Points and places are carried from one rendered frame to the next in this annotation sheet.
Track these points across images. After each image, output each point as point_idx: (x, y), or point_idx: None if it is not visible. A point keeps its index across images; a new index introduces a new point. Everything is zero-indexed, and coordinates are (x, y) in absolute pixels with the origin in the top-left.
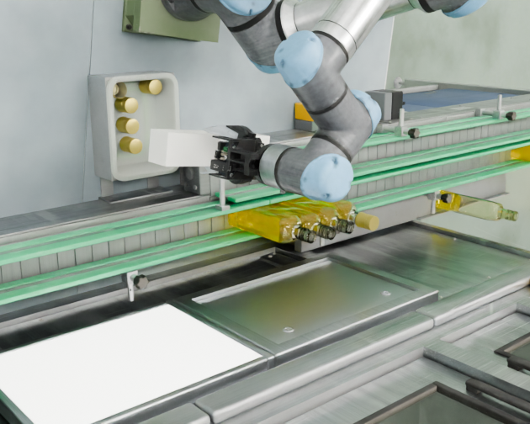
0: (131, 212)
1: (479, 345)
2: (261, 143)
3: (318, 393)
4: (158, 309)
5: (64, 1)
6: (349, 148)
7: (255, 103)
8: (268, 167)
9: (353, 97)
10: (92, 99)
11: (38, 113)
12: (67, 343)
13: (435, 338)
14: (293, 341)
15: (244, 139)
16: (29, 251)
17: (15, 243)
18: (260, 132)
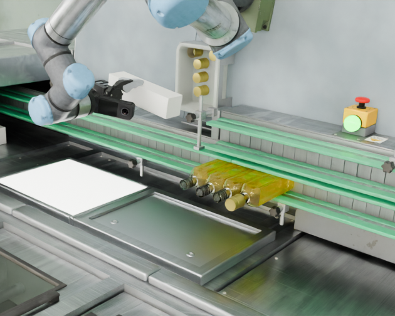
0: (170, 128)
1: (130, 308)
2: (106, 91)
3: (42, 240)
4: (138, 185)
5: None
6: (51, 96)
7: (314, 93)
8: None
9: (57, 65)
10: None
11: (167, 57)
12: (89, 172)
13: (125, 281)
14: (92, 222)
15: (100, 85)
16: (102, 120)
17: (114, 117)
18: (316, 118)
